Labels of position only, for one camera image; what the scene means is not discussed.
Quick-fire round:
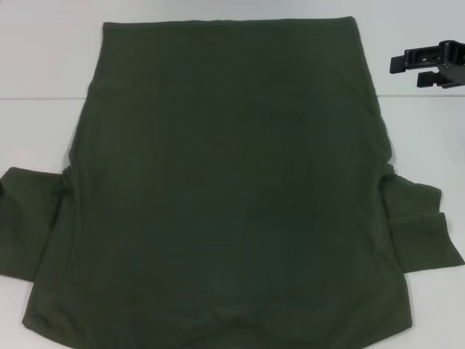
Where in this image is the dark green shirt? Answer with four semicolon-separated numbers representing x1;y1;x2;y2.
0;15;465;349

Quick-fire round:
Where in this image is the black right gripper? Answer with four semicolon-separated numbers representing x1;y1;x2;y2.
390;39;465;90

